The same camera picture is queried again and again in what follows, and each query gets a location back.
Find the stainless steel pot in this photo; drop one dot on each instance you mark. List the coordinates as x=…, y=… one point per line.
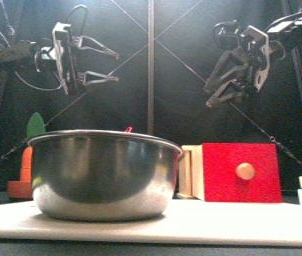
x=105, y=176

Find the grey metal frame pole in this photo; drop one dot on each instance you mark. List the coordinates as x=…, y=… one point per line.
x=150, y=83

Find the orange toy carrot green leaf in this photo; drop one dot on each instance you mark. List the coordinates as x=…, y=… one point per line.
x=25, y=173

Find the red drawer with wooden knob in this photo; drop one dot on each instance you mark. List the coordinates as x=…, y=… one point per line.
x=241, y=171

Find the wooden drawer cabinet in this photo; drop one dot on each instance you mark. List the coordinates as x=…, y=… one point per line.
x=185, y=171

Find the small red toy piece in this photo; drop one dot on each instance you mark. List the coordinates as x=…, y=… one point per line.
x=129, y=129

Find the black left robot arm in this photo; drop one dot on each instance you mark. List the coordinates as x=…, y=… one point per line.
x=11, y=53

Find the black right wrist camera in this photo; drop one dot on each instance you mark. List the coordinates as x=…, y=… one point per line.
x=227, y=35

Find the white cutting board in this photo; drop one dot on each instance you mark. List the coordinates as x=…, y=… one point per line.
x=229, y=223

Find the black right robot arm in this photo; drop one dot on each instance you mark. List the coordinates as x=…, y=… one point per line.
x=297, y=28

